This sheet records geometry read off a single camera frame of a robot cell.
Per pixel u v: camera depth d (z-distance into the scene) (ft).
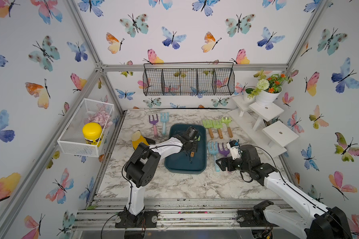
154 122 3.77
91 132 2.12
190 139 2.51
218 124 3.75
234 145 2.41
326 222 1.28
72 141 1.94
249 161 2.03
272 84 2.72
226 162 2.39
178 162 2.92
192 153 3.08
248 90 3.40
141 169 1.66
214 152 3.23
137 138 3.41
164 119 3.87
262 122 3.30
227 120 3.76
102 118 2.28
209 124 3.75
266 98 2.91
